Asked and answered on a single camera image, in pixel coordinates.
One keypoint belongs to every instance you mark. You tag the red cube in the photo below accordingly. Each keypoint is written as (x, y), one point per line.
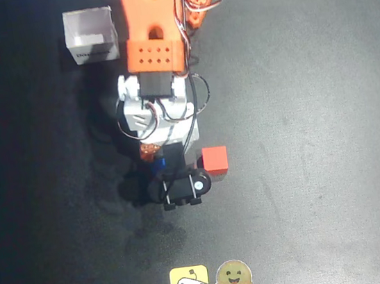
(215, 159)

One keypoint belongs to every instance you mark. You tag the blue cube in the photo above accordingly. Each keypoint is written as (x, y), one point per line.
(158, 166)

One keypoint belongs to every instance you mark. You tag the black webcam with mount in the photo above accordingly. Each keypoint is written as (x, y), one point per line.
(182, 188)

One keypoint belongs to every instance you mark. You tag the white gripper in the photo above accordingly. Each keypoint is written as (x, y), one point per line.
(179, 189)

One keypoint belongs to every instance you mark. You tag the white cardboard box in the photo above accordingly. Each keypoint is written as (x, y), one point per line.
(90, 25)

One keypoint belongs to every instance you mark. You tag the hugging face emoji sticker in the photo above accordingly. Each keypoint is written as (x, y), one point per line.
(233, 279)

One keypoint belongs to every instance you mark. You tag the orange and white robot arm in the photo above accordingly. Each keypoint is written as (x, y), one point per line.
(145, 15)

